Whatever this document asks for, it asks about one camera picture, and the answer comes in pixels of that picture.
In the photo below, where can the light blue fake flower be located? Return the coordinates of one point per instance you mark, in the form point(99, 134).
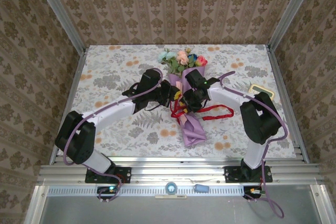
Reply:
point(167, 56)

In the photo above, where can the aluminium frame post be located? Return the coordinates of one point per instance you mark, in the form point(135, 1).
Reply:
point(57, 11)
point(291, 11)

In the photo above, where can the round blue white button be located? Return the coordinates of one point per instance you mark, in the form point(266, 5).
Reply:
point(171, 188)

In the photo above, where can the aluminium table side rail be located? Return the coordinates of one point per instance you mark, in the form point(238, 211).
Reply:
point(282, 87)
point(73, 87)

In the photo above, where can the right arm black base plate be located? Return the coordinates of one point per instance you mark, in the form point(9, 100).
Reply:
point(232, 174)

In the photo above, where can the red ribbon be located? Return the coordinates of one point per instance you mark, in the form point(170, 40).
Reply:
point(220, 107)

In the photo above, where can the purple and pink wrapping paper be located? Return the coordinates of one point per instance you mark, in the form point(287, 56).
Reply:
point(193, 132)

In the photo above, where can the small blue oval object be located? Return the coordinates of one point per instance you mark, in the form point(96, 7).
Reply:
point(201, 188)

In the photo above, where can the beige label strip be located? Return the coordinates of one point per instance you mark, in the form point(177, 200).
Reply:
point(170, 196)

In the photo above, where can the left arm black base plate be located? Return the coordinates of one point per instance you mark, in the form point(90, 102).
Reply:
point(123, 175)

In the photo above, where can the aluminium mounting rail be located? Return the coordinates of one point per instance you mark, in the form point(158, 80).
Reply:
point(170, 169)

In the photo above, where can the black controller board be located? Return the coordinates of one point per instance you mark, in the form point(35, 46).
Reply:
point(107, 190)
point(253, 191)

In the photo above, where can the grey metal panel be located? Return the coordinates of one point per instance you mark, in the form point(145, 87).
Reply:
point(168, 211)

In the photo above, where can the floral patterned tablecloth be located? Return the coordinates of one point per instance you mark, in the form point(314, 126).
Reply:
point(118, 61)

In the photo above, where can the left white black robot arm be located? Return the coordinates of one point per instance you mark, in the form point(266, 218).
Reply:
point(110, 113)

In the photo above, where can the red pink fake flower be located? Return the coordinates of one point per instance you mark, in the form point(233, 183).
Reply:
point(201, 61)

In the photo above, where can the yellow calculator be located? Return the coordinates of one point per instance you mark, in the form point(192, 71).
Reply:
point(256, 89)

